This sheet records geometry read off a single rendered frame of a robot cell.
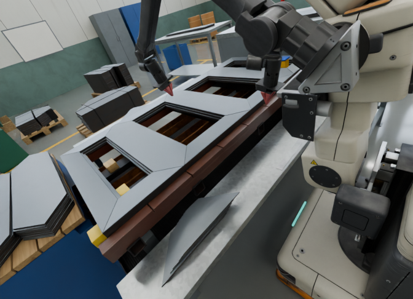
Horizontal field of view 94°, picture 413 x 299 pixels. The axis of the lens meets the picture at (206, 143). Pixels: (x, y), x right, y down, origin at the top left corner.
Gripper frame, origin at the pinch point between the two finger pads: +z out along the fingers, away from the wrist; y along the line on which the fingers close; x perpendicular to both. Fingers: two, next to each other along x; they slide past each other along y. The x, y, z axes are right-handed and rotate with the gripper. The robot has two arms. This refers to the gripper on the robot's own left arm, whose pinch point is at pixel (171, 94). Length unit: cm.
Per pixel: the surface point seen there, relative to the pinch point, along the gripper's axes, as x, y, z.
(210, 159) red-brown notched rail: 41.4, 20.6, 9.9
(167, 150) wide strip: 22.2, 26.8, 5.7
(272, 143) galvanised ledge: 48, -10, 32
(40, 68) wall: -802, -19, 19
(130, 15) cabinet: -752, -387, 41
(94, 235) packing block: 31, 65, 0
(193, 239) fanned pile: 53, 47, 14
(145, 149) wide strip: 10.4, 31.7, 4.7
